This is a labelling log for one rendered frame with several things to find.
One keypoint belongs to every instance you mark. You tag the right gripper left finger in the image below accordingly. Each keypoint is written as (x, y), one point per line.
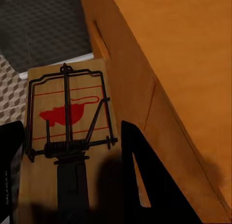
(12, 136)

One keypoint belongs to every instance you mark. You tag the door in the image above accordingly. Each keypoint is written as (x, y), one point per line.
(37, 33)

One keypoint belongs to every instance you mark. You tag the cabinet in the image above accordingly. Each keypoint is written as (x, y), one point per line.
(169, 70)

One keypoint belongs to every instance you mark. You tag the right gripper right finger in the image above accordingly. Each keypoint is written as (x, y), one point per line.
(168, 203)

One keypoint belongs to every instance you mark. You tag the shower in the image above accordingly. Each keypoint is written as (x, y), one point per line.
(85, 57)

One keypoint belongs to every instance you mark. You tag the mousetrap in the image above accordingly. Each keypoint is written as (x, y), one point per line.
(71, 165)

